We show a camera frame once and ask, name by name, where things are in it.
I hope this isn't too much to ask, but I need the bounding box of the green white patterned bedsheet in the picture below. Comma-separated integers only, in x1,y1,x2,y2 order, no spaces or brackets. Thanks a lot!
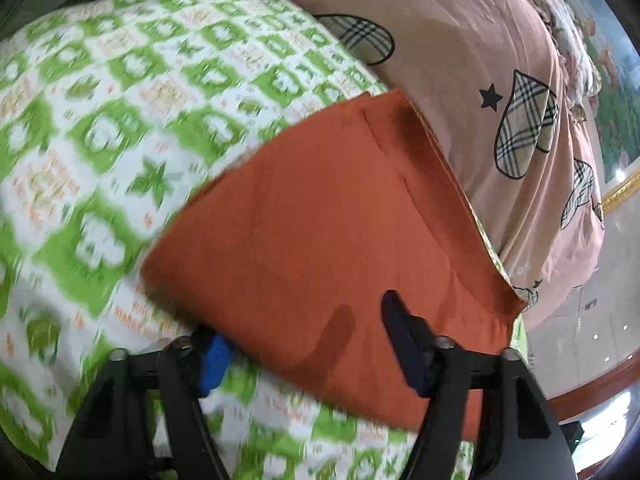
0,0,532,480

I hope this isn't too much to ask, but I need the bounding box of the gold framed wall painting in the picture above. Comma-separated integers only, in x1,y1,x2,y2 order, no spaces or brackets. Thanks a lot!
566,0,639,212

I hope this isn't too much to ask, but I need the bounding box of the orange cloth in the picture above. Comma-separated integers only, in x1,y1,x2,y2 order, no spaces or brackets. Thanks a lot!
141,91,524,431

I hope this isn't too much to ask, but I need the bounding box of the pink heart pattern pillow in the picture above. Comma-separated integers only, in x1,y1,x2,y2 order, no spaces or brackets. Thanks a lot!
292,0,604,327

